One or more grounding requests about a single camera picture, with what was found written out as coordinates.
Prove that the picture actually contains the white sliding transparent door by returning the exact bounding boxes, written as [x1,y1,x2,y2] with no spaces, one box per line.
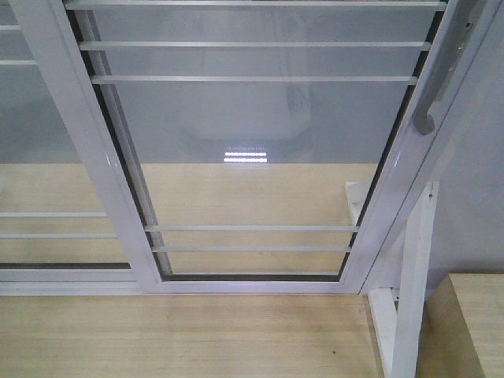
[1,1,479,296]

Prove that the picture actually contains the white fixed glass door panel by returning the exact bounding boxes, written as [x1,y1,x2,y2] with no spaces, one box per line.
[1,1,150,292]

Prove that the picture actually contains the white door outer frame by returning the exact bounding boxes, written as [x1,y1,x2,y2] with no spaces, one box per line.
[427,9,503,290]

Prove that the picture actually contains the light plywood base board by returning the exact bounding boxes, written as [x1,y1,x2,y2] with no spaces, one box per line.
[1,163,381,377]

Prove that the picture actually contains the white right support brace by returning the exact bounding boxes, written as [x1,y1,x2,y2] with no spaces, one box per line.
[365,182,439,377]

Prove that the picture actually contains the grey door handle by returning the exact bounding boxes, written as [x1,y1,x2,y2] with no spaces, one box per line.
[413,1,487,135]

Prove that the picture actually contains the light wooden box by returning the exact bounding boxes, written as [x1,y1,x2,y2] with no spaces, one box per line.
[417,272,503,377]

